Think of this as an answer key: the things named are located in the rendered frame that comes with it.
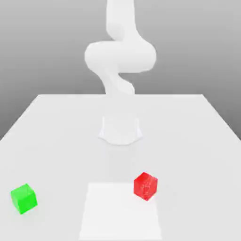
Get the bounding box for small red cube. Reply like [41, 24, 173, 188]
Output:
[133, 171, 159, 201]

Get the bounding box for small green cube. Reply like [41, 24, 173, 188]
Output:
[10, 183, 38, 215]

